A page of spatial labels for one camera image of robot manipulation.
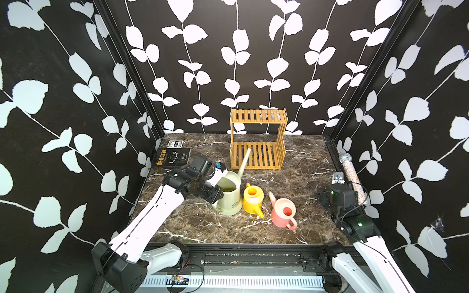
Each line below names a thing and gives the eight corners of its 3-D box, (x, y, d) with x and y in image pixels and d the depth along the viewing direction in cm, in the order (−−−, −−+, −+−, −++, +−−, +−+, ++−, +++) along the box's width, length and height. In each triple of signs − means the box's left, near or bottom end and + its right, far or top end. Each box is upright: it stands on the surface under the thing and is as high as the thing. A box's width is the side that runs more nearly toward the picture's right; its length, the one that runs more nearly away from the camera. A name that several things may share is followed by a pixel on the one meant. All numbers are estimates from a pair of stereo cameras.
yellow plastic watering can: (243, 221, 87) (244, 212, 78) (243, 194, 96) (243, 183, 87) (262, 221, 87) (265, 212, 78) (260, 194, 96) (262, 183, 87)
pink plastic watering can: (270, 231, 84) (274, 223, 75) (267, 202, 93) (270, 191, 84) (292, 231, 84) (298, 223, 75) (286, 202, 93) (292, 192, 84)
